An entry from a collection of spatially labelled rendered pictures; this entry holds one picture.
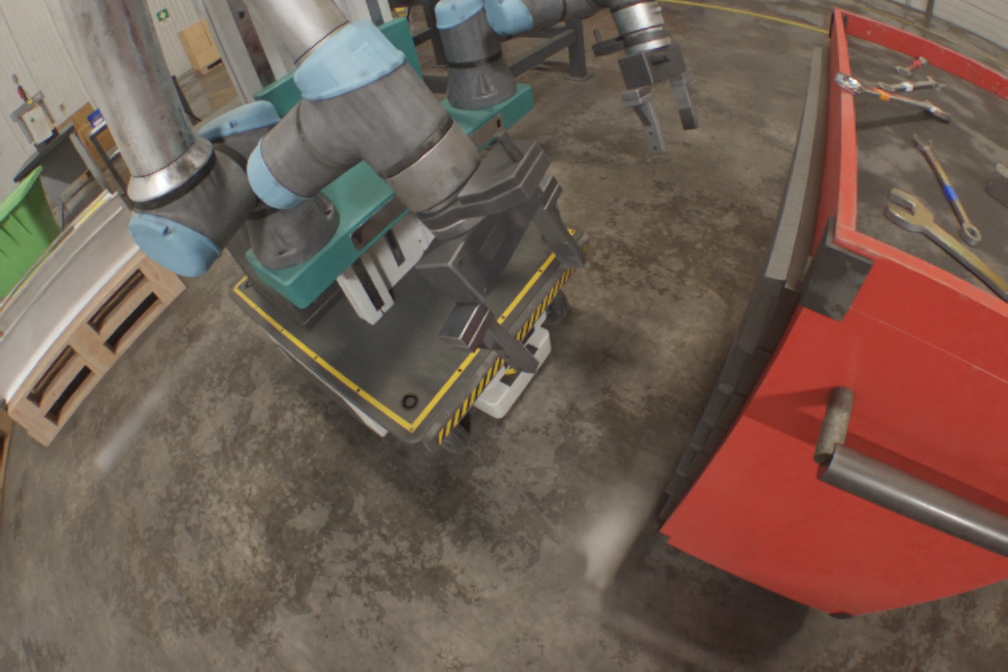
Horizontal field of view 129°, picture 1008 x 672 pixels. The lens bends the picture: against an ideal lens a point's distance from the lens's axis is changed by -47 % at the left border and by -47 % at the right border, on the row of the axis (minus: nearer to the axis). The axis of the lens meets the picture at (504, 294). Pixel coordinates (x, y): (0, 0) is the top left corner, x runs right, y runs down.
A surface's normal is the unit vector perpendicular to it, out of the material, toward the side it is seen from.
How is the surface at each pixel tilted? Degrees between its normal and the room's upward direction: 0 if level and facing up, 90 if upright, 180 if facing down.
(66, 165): 90
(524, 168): 67
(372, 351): 0
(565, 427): 0
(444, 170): 73
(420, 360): 0
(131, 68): 99
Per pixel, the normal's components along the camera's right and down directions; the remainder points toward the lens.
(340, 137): -0.07, 0.86
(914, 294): -0.58, 0.67
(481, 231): 0.71, 0.00
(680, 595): -0.16, -0.66
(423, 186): 0.00, 0.69
